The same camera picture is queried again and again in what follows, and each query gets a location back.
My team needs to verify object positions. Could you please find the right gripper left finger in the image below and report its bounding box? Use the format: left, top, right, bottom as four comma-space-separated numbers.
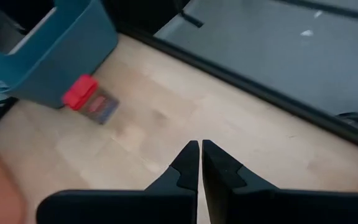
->
35, 140, 201, 224

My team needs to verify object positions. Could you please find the red-lidded smoked paprika tin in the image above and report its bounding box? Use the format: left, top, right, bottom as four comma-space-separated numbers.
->
61, 73, 121, 126

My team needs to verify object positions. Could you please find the black aluminium table frame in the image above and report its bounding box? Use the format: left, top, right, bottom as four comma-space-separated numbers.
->
116, 24, 358, 154

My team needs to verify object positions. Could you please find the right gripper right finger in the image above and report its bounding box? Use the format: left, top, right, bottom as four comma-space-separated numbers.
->
201, 139, 358, 224

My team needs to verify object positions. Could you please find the teal plastic bin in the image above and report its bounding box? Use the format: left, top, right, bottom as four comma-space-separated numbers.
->
0, 0, 119, 110

